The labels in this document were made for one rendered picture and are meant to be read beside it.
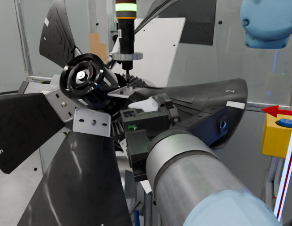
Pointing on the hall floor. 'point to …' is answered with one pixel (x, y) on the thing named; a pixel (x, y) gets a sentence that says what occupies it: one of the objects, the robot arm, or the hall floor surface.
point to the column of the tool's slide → (108, 25)
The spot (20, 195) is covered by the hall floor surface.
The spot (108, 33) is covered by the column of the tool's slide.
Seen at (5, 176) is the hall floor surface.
